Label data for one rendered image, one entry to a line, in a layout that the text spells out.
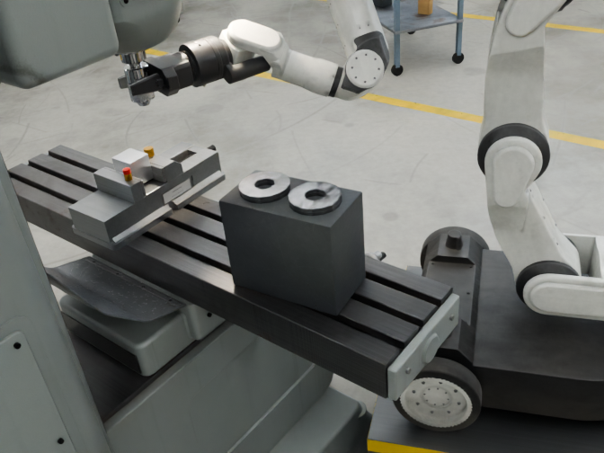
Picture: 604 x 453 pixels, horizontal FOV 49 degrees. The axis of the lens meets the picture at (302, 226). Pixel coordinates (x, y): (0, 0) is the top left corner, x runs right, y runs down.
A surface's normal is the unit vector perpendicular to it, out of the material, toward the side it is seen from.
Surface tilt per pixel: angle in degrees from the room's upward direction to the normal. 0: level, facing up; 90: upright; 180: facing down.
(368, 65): 59
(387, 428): 0
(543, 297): 90
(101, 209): 0
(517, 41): 90
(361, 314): 0
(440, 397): 90
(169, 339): 90
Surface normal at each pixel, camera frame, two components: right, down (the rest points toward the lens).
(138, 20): 0.78, 0.53
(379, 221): -0.08, -0.83
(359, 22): 0.07, 0.03
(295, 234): -0.49, 0.51
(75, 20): 0.79, 0.28
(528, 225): -0.26, 0.55
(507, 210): -0.22, 0.85
